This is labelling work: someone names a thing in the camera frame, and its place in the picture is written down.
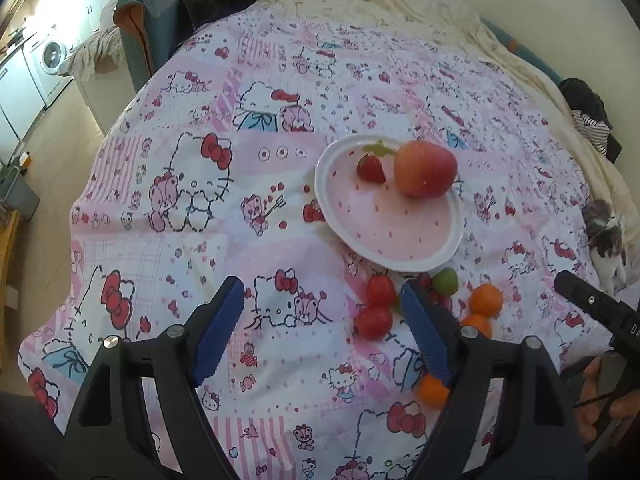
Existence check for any white kitchen cabinet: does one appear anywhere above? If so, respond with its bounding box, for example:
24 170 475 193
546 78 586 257
0 50 46 146

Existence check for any cream bed sheet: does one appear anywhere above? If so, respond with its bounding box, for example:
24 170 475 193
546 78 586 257
260 0 640 261

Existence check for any pink dotted white plate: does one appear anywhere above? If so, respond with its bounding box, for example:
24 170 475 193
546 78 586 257
314 134 466 273

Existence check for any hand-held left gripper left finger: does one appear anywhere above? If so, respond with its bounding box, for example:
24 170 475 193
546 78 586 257
62 276 246 480

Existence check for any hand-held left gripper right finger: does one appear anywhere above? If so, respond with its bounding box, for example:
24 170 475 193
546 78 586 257
400 280 588 480

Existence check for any white washing machine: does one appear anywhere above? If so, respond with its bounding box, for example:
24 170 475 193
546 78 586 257
25 30 75 106

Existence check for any floral cloth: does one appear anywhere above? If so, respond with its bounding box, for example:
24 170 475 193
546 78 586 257
65 27 123 81

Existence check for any green round fruit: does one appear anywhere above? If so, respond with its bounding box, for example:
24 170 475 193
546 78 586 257
431 267 460 295

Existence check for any orange tangerine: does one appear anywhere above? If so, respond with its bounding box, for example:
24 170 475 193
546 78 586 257
468 284 504 317
459 313 493 339
417 374 451 410

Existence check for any red cherry tomato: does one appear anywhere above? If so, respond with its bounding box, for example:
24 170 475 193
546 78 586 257
366 275 397 308
354 306 394 339

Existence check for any pink cartoon printed blanket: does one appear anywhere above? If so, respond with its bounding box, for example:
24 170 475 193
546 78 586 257
17 7 616 480

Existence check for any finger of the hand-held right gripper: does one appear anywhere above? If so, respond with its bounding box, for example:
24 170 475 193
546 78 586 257
553 270 632 333

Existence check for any dark clothing pile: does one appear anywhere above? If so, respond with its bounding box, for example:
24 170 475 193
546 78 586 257
559 77 623 163

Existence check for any wooden stool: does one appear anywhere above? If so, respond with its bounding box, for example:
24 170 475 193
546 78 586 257
0 210 21 311

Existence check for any grey bin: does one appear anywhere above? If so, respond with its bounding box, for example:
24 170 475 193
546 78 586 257
0 165 41 221

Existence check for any person's right hand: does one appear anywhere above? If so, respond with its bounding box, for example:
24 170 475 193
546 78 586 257
581 357 640 453

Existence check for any red apple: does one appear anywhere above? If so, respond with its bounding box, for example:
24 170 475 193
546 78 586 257
394 140 459 199

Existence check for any white plastic bag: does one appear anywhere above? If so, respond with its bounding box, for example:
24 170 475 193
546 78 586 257
102 0 131 26

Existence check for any grey and white cat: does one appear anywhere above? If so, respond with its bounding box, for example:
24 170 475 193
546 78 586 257
581 199 628 295

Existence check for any small red strawberry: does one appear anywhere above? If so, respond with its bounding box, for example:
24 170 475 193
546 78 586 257
356 141 401 184

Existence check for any striped garment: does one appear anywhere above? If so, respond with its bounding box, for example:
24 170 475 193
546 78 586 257
572 110 612 158

